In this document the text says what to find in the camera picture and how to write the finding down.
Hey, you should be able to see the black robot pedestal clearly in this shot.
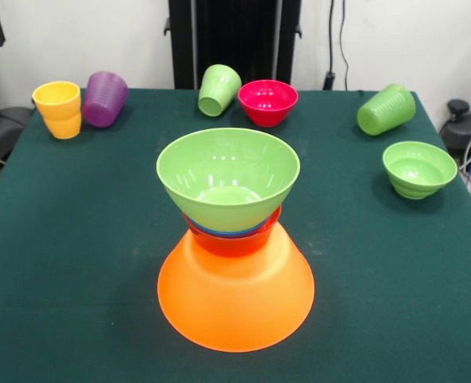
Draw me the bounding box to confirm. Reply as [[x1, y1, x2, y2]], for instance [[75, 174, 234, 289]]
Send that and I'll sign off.
[[164, 0, 303, 91]]

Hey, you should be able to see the black wall cable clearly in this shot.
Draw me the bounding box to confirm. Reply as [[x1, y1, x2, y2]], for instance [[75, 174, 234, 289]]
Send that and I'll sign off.
[[323, 0, 350, 92]]

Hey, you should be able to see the green ribbed cup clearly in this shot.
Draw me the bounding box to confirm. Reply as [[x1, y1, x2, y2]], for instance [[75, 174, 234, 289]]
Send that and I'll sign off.
[[197, 64, 243, 117]]

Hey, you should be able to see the red bowl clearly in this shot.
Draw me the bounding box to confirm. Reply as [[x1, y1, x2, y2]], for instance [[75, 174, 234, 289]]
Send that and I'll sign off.
[[183, 205, 283, 259]]

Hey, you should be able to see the dark green tablecloth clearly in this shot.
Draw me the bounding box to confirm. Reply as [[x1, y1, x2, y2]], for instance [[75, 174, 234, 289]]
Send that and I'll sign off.
[[0, 87, 471, 383]]

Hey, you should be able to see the blue ribbed bowl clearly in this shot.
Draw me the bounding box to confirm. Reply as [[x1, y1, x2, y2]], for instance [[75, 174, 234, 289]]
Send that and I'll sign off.
[[189, 218, 271, 239]]

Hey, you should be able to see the large green bowl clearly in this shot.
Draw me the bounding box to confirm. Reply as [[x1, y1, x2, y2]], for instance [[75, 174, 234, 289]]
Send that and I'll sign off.
[[156, 127, 302, 233]]

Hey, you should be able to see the green smooth cup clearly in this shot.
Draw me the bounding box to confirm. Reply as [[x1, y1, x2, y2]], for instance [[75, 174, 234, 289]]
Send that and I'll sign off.
[[356, 82, 417, 136]]

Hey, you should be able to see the large orange bowl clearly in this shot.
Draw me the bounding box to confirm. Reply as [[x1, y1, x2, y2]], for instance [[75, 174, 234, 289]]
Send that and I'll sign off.
[[157, 219, 315, 353]]

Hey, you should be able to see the small green ribbed bowl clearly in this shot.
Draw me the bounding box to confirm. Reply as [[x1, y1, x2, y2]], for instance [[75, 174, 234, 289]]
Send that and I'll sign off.
[[382, 140, 458, 200]]

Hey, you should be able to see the purple cup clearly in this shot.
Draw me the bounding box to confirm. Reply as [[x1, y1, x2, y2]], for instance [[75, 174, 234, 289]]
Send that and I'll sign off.
[[82, 70, 129, 128]]

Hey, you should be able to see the pink bowl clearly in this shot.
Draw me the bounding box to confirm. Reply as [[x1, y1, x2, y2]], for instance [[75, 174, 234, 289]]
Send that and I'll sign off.
[[237, 79, 299, 128]]

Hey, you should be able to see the yellow ribbed cup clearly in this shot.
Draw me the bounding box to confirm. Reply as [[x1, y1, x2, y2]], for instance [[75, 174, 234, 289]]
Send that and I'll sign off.
[[33, 81, 82, 140]]

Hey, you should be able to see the black chair base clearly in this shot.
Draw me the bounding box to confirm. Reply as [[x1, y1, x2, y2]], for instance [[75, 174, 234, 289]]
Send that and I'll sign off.
[[438, 98, 471, 175], [0, 51, 45, 160]]

